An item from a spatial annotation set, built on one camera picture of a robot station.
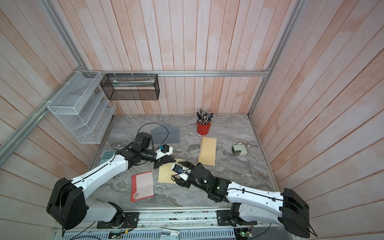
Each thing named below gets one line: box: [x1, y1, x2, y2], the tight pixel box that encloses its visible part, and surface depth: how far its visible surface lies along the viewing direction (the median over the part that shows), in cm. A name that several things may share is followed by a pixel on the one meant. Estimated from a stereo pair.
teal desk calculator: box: [99, 150, 116, 166], surface depth 97 cm
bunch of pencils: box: [195, 108, 215, 125], surface depth 98 cm
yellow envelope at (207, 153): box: [198, 136, 217, 167], surface depth 103 cm
